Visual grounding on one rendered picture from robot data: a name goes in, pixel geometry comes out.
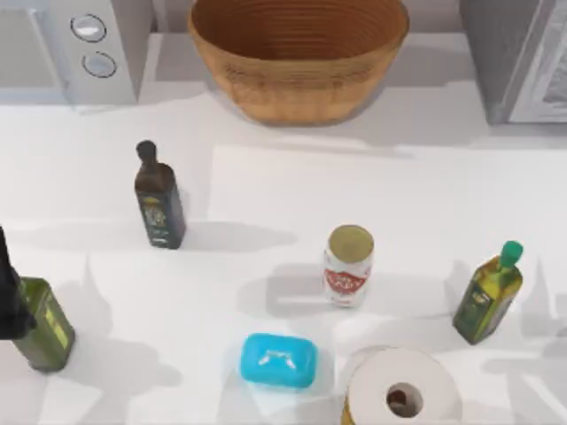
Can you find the grey cabinet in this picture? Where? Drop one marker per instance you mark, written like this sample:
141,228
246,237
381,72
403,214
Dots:
518,57

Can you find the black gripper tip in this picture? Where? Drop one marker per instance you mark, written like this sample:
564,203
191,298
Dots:
10,292

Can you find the green square bottle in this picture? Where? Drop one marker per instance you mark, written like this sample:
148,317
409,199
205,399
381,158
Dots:
46,325

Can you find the round microwave knob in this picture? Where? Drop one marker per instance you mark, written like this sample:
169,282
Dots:
88,28
99,64

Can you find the green-capped olive oil bottle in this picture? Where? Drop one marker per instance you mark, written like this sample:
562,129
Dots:
487,299

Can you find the red and white can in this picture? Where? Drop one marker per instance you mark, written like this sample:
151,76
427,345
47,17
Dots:
349,270

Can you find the pale microwave oven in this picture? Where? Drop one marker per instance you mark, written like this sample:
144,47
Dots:
53,53

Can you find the blue soap box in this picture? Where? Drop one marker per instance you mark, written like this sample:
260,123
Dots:
279,360

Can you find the brown woven basket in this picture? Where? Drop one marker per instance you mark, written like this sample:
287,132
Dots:
297,66

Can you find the dark olive oil bottle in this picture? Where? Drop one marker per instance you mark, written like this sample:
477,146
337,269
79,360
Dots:
157,208

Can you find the white paper roll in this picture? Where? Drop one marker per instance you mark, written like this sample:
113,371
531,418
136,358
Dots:
403,385

